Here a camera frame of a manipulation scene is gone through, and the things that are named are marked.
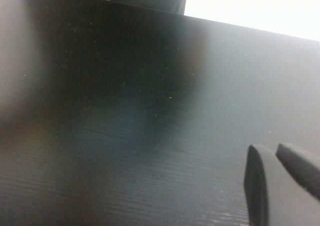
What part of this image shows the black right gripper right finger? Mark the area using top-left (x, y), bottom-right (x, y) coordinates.
top-left (275, 143), bottom-right (320, 202)

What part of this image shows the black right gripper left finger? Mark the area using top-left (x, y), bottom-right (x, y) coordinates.
top-left (243, 144), bottom-right (320, 226)

